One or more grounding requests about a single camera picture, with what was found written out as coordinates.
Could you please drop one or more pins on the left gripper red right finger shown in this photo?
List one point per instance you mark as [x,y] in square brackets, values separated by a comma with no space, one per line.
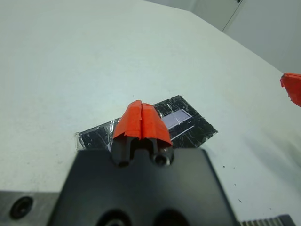
[154,124]

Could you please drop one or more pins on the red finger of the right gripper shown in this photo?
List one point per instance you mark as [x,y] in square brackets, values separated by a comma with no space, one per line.
[294,86]

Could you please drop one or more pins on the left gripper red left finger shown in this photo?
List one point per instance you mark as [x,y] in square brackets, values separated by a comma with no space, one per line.
[130,122]

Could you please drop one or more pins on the black taped box lid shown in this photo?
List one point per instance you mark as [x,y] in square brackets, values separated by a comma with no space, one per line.
[200,131]

